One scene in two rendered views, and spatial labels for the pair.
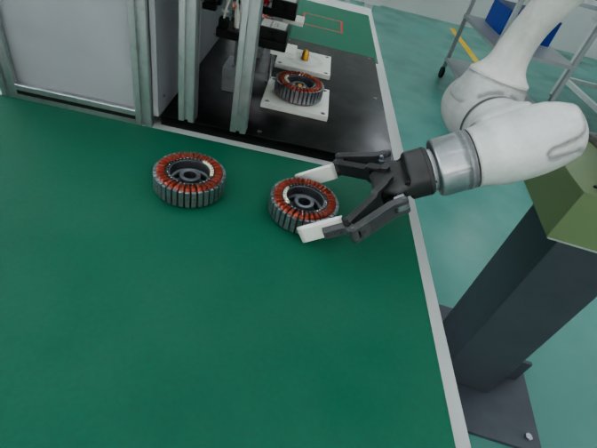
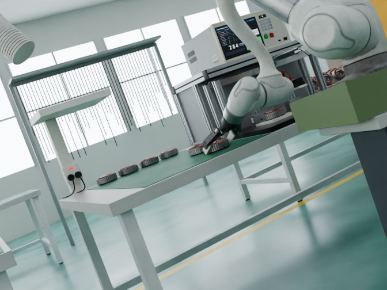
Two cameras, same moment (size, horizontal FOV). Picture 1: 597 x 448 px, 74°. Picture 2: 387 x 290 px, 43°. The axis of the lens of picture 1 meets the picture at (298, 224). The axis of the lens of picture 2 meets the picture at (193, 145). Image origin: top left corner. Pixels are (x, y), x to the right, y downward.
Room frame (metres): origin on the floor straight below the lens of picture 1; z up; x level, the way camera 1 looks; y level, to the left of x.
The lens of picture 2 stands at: (-0.31, -1.99, 0.96)
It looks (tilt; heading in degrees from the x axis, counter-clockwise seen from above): 4 degrees down; 70
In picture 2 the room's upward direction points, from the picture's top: 20 degrees counter-clockwise
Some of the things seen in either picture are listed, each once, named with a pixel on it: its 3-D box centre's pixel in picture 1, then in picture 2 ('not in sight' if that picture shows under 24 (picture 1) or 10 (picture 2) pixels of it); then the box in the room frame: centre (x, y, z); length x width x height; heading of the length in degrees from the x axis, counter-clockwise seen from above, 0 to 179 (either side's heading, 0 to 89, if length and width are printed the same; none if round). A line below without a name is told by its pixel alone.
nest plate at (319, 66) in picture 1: (304, 61); not in sight; (1.13, 0.10, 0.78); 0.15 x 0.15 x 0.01; 5
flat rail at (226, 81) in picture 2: not in sight; (266, 67); (1.00, 0.19, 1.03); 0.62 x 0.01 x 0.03; 5
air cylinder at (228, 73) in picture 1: (236, 74); (258, 118); (0.87, 0.22, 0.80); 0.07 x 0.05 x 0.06; 5
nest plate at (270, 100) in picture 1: (297, 97); (276, 118); (0.89, 0.08, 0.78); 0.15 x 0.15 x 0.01; 5
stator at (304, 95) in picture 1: (298, 87); (274, 113); (0.89, 0.08, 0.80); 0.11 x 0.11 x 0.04
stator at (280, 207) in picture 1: (303, 204); (216, 145); (0.51, 0.00, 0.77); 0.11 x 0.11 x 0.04
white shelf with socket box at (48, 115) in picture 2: not in sight; (84, 145); (0.05, 0.58, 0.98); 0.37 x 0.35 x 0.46; 5
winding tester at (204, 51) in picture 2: not in sight; (234, 44); (0.99, 0.41, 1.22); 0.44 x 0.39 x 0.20; 5
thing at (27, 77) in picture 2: not in sight; (115, 137); (0.86, 3.70, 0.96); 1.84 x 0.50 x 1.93; 5
